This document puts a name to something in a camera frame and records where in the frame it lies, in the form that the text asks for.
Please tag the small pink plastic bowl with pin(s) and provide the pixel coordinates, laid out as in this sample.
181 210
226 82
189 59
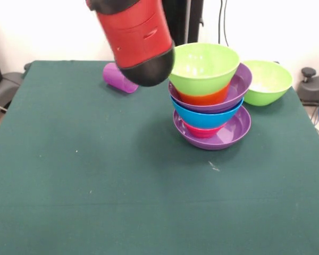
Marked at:
202 132

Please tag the deep blue plastic bowl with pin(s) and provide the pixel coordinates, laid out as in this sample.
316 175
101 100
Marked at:
202 119

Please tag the orange ribbed plastic bowl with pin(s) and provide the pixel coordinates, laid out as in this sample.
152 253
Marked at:
204 98

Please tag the purple plastic cup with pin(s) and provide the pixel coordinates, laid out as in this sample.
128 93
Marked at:
113 77

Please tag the purple plastic bowl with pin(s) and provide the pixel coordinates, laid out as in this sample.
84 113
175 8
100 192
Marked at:
239 85
234 132

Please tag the green plastic bowl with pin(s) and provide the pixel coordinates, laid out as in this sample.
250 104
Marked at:
204 66
271 82

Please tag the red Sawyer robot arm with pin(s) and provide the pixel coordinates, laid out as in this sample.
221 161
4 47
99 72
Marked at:
138 34

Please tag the dark green tablecloth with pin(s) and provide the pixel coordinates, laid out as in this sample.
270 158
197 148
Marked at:
95 212

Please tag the black stand foot with knob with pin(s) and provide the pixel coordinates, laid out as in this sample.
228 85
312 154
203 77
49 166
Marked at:
313 87

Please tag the grey stand foot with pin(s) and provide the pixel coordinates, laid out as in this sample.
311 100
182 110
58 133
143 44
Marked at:
5 87

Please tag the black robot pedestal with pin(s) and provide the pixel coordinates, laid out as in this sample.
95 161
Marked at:
186 21

